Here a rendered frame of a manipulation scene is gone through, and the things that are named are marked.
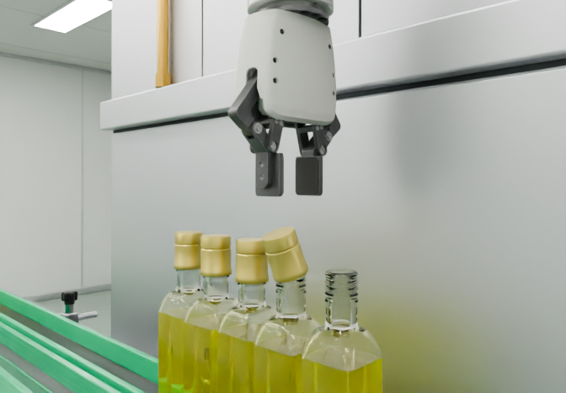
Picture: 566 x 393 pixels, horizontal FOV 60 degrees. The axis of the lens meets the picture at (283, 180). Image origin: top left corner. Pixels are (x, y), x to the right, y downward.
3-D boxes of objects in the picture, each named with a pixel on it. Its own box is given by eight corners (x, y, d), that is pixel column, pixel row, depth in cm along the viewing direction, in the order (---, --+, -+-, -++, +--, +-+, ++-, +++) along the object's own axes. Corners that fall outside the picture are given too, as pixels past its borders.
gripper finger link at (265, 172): (260, 126, 47) (260, 196, 47) (235, 123, 45) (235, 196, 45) (285, 124, 45) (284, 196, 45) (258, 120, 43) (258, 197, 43)
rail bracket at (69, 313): (100, 355, 99) (101, 289, 99) (66, 363, 94) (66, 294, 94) (92, 350, 101) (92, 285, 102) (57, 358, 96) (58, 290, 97)
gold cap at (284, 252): (316, 266, 48) (302, 225, 47) (292, 284, 45) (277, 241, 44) (290, 264, 50) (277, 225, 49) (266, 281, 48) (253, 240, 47)
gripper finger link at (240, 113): (274, 59, 47) (291, 114, 49) (216, 81, 42) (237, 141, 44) (284, 56, 46) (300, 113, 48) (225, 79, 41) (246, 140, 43)
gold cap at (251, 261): (275, 280, 52) (275, 239, 52) (251, 285, 49) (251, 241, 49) (252, 276, 54) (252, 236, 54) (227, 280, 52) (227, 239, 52)
